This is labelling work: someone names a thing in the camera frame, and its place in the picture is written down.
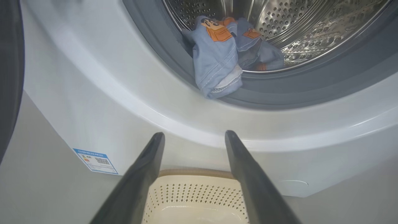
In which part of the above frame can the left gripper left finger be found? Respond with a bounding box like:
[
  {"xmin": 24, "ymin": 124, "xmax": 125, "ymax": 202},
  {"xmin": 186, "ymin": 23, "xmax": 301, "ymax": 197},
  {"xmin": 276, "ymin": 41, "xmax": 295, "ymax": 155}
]
[{"xmin": 90, "ymin": 132, "xmax": 165, "ymax": 224}]

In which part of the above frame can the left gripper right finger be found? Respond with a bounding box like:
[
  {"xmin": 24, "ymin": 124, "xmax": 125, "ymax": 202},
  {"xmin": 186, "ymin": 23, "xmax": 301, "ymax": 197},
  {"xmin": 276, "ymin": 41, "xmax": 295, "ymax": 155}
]
[{"xmin": 225, "ymin": 130, "xmax": 302, "ymax": 224}]

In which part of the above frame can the blue cartoon garment white lining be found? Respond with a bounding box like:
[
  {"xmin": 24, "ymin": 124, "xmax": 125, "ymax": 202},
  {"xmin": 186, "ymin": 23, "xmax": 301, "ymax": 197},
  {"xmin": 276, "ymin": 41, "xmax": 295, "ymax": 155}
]
[{"xmin": 182, "ymin": 16, "xmax": 243, "ymax": 99}]

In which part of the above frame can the blue cartoon print garment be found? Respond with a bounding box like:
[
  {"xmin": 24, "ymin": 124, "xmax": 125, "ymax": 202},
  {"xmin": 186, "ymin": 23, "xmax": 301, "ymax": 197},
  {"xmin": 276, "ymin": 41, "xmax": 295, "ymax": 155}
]
[{"xmin": 232, "ymin": 18, "xmax": 285, "ymax": 71}]

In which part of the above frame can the dark round glass washer door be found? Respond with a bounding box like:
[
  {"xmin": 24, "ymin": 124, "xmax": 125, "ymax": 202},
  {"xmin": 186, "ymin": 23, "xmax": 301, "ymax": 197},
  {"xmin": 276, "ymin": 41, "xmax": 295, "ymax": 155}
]
[{"xmin": 0, "ymin": 0, "xmax": 25, "ymax": 165}]

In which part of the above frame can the white front-load washing machine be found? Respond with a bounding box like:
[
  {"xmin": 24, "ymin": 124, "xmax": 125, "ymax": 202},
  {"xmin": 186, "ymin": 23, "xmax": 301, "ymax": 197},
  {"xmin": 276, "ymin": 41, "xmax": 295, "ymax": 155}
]
[{"xmin": 20, "ymin": 0, "xmax": 398, "ymax": 198}]

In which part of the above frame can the stainless steel washer drum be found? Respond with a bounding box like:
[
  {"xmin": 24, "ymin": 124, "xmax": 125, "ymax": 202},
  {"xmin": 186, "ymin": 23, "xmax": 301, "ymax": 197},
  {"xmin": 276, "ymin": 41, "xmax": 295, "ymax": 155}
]
[{"xmin": 162, "ymin": 0, "xmax": 392, "ymax": 73}]

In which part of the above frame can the round white filter cover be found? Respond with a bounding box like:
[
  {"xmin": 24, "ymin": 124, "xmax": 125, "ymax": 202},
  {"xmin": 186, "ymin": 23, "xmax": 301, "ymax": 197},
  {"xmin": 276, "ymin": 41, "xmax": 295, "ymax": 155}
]
[{"xmin": 278, "ymin": 180, "xmax": 309, "ymax": 197}]

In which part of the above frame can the blue energy label sticker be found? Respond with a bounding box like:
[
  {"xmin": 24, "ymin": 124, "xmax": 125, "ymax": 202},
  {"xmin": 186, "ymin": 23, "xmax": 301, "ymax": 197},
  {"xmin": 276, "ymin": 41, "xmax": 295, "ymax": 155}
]
[{"xmin": 73, "ymin": 148, "xmax": 119, "ymax": 175}]

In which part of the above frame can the cream perforated laundry basket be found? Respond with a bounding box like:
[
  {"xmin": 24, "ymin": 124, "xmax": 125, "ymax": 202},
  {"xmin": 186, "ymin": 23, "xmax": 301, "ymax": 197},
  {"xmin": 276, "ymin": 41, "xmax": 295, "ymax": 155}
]
[{"xmin": 141, "ymin": 169, "xmax": 251, "ymax": 224}]

